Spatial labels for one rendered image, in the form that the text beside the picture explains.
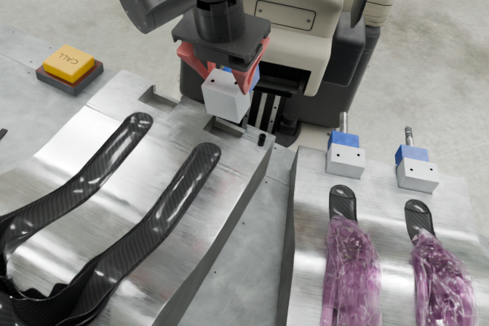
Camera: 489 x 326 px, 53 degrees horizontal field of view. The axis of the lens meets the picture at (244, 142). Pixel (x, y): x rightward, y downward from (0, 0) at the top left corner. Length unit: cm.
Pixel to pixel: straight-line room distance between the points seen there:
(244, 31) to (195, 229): 24
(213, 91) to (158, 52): 161
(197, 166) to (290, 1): 46
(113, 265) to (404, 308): 32
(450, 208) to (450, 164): 136
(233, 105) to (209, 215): 14
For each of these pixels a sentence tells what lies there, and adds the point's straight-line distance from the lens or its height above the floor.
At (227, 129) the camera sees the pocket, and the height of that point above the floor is 87.
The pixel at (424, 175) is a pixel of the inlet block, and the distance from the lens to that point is 75.
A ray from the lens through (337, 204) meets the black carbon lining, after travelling 70.
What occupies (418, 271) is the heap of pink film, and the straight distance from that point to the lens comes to 63.
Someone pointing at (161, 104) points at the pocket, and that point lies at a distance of 76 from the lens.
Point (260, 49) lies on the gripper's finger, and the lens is 58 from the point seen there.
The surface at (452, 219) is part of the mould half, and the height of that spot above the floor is 86.
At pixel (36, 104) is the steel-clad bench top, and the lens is 87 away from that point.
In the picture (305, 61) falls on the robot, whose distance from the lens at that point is 104.
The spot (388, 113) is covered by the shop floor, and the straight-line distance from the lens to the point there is 220.
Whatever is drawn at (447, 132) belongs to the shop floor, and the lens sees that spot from 225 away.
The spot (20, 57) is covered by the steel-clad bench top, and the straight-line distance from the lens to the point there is 96.
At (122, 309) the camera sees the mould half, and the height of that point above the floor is 93.
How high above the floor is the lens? 140
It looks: 48 degrees down
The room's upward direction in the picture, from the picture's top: 12 degrees clockwise
